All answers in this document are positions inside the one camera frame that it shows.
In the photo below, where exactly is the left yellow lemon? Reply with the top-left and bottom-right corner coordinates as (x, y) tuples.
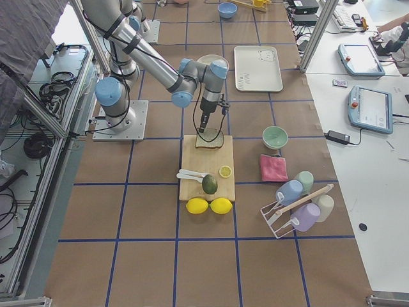
(186, 198), (209, 214)

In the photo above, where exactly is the white plastic knife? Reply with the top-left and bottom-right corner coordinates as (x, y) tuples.
(176, 169), (208, 182)

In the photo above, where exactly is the green cup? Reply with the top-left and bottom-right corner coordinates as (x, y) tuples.
(293, 171), (314, 195)

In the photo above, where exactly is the teach pendant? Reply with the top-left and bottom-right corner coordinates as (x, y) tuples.
(337, 44), (385, 78)
(347, 86), (393, 134)

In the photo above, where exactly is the yellow lemon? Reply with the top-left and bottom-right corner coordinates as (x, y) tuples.
(186, 198), (209, 214)
(210, 198), (233, 214)

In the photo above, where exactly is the white keyboard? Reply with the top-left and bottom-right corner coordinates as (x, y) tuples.
(332, 5), (358, 32)

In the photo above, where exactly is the wooden mug rack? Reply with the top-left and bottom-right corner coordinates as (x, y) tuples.
(231, 0), (268, 12)

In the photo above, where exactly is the wooden cutting board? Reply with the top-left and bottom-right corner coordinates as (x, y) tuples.
(179, 135), (235, 201)

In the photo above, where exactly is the bread slice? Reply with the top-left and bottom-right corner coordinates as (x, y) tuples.
(195, 128), (224, 149)

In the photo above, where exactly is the small card packet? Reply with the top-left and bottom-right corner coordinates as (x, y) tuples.
(332, 79), (348, 88)

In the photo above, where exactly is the blue bowl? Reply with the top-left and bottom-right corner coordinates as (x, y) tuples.
(217, 2), (238, 19)

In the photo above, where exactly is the green avocado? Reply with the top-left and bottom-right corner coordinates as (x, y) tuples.
(201, 174), (218, 194)

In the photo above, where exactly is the far teach pendant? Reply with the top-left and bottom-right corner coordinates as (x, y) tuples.
(337, 44), (385, 78)

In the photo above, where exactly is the white rectangular tray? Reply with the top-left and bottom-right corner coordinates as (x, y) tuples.
(234, 45), (284, 93)

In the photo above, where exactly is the blue cup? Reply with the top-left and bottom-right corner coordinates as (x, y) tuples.
(275, 180), (303, 206)

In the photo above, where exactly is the yellow mug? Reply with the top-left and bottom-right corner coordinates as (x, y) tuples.
(252, 0), (272, 12)

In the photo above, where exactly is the white round plate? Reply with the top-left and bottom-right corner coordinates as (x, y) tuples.
(197, 54), (226, 65)

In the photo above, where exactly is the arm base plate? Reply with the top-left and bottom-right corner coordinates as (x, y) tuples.
(93, 100), (149, 141)
(141, 19), (160, 45)

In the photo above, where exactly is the green bowl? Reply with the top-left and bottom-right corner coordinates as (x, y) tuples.
(262, 126), (288, 150)

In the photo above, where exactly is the near teach pendant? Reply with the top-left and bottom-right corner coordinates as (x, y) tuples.
(347, 86), (393, 134)

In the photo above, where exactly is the pink cloth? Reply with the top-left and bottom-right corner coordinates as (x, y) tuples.
(259, 154), (288, 182)

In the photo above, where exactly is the half lemon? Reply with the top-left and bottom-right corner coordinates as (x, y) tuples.
(219, 165), (233, 178)

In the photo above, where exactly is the purple cup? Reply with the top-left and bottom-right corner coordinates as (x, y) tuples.
(290, 203), (321, 232)

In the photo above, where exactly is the white wire cup rack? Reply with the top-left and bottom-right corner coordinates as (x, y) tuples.
(260, 184), (334, 239)

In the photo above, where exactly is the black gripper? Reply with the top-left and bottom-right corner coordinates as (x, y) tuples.
(199, 98), (218, 133)

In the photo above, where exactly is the black power adapter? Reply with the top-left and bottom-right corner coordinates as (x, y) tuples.
(324, 130), (350, 145)

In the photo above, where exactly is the beige cup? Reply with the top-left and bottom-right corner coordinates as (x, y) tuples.
(312, 194), (334, 223)

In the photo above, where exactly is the right yellow lemon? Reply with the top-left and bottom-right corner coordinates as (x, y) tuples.
(210, 198), (233, 214)

